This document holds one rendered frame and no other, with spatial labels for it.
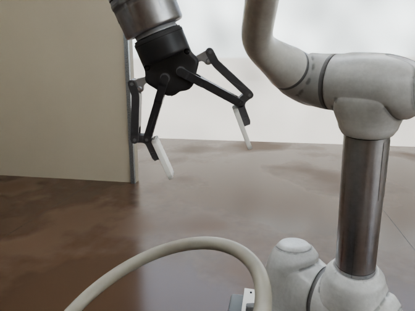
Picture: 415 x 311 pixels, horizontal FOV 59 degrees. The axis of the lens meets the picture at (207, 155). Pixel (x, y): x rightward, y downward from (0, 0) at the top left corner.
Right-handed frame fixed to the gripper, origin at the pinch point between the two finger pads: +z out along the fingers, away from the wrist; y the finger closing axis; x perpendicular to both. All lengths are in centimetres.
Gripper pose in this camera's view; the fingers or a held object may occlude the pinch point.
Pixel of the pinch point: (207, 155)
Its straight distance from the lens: 58.8
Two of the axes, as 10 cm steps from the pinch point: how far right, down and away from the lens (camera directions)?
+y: -9.3, 3.5, 1.0
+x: 0.1, 3.2, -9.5
